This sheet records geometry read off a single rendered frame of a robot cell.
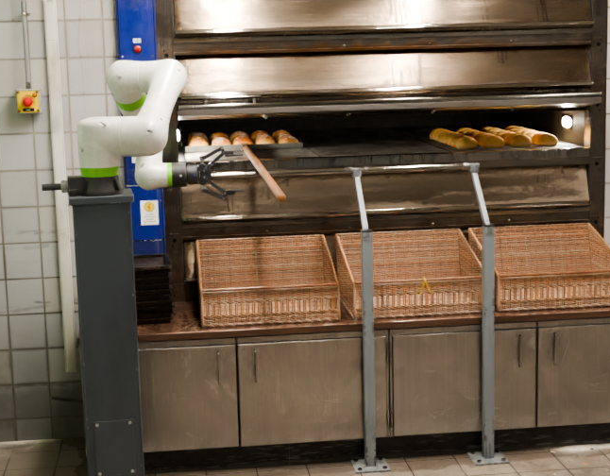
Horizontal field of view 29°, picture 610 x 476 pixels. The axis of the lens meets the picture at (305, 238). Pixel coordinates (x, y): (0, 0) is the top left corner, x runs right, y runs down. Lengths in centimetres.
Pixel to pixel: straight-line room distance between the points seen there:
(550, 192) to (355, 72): 102
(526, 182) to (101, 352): 220
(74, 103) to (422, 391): 186
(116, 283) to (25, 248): 127
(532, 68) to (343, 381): 160
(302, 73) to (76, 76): 94
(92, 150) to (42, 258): 133
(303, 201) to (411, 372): 90
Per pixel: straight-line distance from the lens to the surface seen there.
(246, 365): 465
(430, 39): 515
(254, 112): 489
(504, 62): 524
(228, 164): 505
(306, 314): 467
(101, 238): 387
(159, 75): 414
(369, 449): 476
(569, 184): 536
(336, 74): 507
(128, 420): 401
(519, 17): 523
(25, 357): 522
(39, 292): 515
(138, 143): 383
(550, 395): 493
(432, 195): 519
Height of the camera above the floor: 168
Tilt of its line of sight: 9 degrees down
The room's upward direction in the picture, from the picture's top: 1 degrees counter-clockwise
